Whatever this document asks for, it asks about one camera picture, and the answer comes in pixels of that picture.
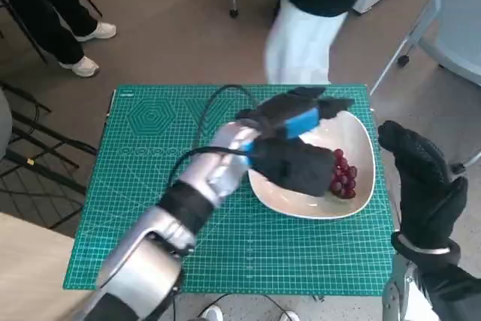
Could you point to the white plate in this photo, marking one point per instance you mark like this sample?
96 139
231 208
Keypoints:
353 137

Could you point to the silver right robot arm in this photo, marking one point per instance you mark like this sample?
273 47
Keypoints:
402 291

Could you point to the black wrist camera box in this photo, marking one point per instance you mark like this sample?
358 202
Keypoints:
297 167
458 294

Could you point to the red toy grape bunch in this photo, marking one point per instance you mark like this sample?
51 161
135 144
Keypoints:
342 178

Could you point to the black thin-legged chair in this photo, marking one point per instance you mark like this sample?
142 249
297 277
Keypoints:
20 24

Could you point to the pale blue chair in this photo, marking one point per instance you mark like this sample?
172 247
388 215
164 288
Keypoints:
458 43

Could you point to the white rounded foot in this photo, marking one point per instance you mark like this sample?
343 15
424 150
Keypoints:
212 313
290 316

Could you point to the black metal rack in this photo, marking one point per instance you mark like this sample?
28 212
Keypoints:
37 155

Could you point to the light wooden desk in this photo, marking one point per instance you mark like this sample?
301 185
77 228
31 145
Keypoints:
30 261

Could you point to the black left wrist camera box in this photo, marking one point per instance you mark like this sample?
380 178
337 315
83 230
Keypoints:
297 167

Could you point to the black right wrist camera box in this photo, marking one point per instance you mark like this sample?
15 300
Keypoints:
458 294

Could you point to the grey rounded seat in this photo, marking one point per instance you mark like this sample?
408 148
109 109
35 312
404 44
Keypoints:
4 125

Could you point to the green cutting mat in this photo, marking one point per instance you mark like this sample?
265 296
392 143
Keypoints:
263 253

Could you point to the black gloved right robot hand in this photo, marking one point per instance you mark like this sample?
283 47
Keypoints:
424 185

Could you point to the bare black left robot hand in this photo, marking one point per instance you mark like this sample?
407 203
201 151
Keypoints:
278 112

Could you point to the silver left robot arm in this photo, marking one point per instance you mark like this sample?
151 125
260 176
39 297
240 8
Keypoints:
150 246

